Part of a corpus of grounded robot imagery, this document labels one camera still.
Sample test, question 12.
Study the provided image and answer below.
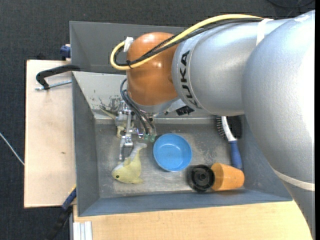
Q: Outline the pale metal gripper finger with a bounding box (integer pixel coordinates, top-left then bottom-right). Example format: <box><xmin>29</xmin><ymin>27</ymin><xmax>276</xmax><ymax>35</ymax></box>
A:
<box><xmin>124</xmin><ymin>136</ymin><xmax>135</xmax><ymax>150</ymax></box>
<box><xmin>118</xmin><ymin>142</ymin><xmax>126</xmax><ymax>162</ymax></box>

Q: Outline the yellow toy dolphin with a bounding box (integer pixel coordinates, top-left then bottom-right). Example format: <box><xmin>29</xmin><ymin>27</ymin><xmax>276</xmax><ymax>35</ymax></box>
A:
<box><xmin>111</xmin><ymin>141</ymin><xmax>148</xmax><ymax>185</ymax></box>

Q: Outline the brush with blue white handle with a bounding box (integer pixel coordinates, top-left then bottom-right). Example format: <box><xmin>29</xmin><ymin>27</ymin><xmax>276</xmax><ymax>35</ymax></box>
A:
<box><xmin>215</xmin><ymin>115</ymin><xmax>244</xmax><ymax>171</ymax></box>

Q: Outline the black round ribbed cap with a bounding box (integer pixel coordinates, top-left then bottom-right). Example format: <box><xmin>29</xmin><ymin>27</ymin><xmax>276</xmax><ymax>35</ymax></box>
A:
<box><xmin>187</xmin><ymin>164</ymin><xmax>216</xmax><ymax>193</ymax></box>

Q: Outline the blue bowl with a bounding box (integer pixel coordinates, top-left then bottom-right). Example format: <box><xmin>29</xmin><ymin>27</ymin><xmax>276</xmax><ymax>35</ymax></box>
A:
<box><xmin>152</xmin><ymin>133</ymin><xmax>194</xmax><ymax>173</ymax></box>

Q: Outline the orange cup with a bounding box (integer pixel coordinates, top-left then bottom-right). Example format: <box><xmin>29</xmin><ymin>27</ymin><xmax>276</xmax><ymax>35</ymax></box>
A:
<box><xmin>210</xmin><ymin>162</ymin><xmax>246</xmax><ymax>192</ymax></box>

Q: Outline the pale wood flat board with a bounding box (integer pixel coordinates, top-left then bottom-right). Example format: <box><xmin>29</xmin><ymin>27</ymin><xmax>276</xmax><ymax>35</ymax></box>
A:
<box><xmin>23</xmin><ymin>59</ymin><xmax>77</xmax><ymax>209</ymax></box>

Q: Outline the grey metal bin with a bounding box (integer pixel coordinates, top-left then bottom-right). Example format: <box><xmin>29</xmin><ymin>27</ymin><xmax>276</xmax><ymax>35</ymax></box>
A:
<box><xmin>69</xmin><ymin>20</ymin><xmax>294</xmax><ymax>218</ymax></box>

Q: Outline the black cylinder on white bracket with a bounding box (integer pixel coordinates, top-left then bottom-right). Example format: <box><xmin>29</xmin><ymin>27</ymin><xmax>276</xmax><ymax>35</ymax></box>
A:
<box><xmin>165</xmin><ymin>103</ymin><xmax>196</xmax><ymax>117</ymax></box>

